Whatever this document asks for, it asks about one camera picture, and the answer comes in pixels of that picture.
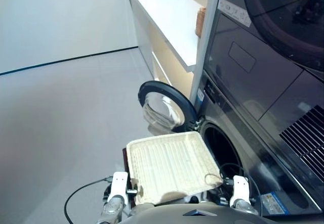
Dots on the pale woven basket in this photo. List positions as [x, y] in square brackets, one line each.
[172, 163]

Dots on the brown woven object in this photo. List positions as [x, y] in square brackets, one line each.
[200, 21]

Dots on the white dryer label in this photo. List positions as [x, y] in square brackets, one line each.
[234, 11]

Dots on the dark grey stacked dryer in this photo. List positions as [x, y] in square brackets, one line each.
[240, 57]

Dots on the grey washing machine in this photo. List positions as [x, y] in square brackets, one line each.
[227, 138]

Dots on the white cabinet side panel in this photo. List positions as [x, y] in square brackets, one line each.
[205, 57]

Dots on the blue white energy label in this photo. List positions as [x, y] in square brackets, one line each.
[274, 203]

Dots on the small blue sticker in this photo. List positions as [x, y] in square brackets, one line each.
[200, 97]

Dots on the white counter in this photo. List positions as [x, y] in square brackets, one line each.
[172, 19]

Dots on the silver robot torso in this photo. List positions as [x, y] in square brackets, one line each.
[197, 214]

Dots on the round glass washing machine door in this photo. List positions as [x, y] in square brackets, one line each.
[164, 107]

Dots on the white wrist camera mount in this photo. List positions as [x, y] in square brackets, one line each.
[240, 188]
[118, 186]

